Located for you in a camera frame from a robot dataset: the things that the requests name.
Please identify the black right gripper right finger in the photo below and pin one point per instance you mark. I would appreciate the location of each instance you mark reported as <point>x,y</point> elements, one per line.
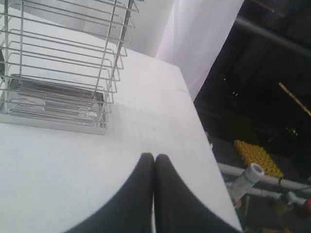
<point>177,209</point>

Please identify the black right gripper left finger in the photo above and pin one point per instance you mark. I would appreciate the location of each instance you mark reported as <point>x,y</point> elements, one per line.
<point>130,209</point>

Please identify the white backdrop curtain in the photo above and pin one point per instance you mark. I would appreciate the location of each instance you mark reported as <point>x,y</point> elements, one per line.
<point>188,34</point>

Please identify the grey pipe frame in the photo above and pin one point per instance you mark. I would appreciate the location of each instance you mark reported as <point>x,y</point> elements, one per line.
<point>273,185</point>

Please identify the chrome wire utensil holder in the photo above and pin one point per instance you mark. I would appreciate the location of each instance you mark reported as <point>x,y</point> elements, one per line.
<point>60,61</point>

